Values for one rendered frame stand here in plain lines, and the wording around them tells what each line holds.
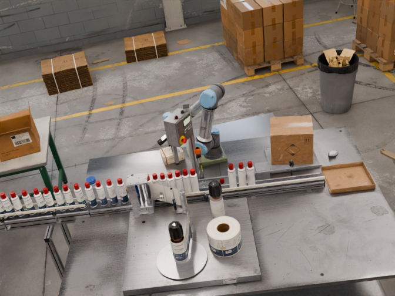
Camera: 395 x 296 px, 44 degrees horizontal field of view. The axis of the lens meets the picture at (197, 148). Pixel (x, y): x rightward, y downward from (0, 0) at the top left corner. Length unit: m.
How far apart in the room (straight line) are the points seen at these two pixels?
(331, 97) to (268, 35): 1.39
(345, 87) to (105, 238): 3.33
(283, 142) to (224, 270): 1.09
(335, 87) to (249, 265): 3.13
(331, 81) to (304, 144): 2.12
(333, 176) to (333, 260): 0.77
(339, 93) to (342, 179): 2.23
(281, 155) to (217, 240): 0.99
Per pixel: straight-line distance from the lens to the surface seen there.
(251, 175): 3.36
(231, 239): 2.90
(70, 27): 8.55
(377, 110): 5.94
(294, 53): 6.84
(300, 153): 3.60
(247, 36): 6.50
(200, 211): 3.29
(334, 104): 5.75
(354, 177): 3.60
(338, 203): 3.39
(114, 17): 8.50
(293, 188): 3.45
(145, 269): 3.02
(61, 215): 3.59
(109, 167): 3.96
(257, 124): 4.15
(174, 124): 3.10
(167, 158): 3.80
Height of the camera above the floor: 3.10
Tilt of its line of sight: 35 degrees down
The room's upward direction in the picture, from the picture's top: 9 degrees counter-clockwise
